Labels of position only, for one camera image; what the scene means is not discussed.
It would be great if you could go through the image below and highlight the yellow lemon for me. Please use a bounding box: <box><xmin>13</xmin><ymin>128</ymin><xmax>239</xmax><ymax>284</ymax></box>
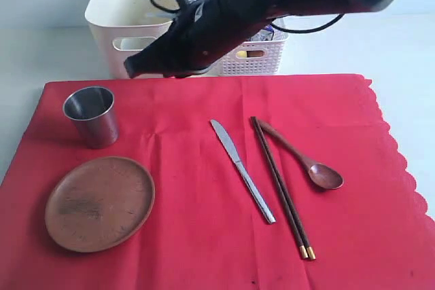
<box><xmin>237</xmin><ymin>51</ymin><xmax>247</xmax><ymax>58</ymax></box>

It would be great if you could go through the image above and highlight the orange fried chicken nugget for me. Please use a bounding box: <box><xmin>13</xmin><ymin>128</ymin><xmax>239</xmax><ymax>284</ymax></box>
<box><xmin>247</xmin><ymin>50</ymin><xmax>264</xmax><ymax>58</ymax></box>

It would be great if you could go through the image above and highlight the cream plastic bin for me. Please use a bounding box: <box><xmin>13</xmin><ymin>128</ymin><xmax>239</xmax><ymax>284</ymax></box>
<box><xmin>84</xmin><ymin>0</ymin><xmax>172</xmax><ymax>79</ymax></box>

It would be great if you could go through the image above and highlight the brown wooden spoon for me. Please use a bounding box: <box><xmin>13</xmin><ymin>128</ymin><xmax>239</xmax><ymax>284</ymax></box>
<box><xmin>258</xmin><ymin>120</ymin><xmax>344</xmax><ymax>190</ymax></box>

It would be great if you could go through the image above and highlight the brown wooden plate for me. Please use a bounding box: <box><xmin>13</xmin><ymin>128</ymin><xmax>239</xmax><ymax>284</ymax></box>
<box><xmin>45</xmin><ymin>156</ymin><xmax>156</xmax><ymax>253</ymax></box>

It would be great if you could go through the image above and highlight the red table cloth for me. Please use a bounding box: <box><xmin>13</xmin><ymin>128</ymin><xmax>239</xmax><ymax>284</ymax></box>
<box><xmin>1</xmin><ymin>74</ymin><xmax>434</xmax><ymax>289</ymax></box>

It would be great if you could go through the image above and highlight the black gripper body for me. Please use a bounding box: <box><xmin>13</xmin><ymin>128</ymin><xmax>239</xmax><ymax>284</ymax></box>
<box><xmin>168</xmin><ymin>0</ymin><xmax>280</xmax><ymax>70</ymax></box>

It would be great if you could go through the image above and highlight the white perforated plastic basket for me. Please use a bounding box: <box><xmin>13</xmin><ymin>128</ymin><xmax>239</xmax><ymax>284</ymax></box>
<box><xmin>211</xmin><ymin>24</ymin><xmax>290</xmax><ymax>76</ymax></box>

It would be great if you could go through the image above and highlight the dark wooden chopstick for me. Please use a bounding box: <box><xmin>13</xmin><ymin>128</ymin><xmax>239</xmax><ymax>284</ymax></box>
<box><xmin>261</xmin><ymin>129</ymin><xmax>316</xmax><ymax>260</ymax></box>
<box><xmin>250</xmin><ymin>116</ymin><xmax>309</xmax><ymax>259</ymax></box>

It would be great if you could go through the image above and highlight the stainless steel cup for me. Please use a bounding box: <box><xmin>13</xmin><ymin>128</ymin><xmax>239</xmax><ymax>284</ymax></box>
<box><xmin>63</xmin><ymin>86</ymin><xmax>119</xmax><ymax>149</ymax></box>

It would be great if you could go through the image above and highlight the silver table knife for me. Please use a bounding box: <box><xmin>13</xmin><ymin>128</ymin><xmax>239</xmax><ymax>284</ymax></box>
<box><xmin>210</xmin><ymin>120</ymin><xmax>276</xmax><ymax>224</ymax></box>

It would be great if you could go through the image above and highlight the white ceramic bowl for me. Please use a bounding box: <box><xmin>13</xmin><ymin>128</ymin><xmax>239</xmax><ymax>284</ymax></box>
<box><xmin>120</xmin><ymin>37</ymin><xmax>155</xmax><ymax>51</ymax></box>

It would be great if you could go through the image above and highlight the blue white milk carton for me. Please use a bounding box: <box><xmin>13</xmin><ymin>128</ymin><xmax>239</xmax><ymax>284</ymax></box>
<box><xmin>248</xmin><ymin>25</ymin><xmax>275</xmax><ymax>42</ymax></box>

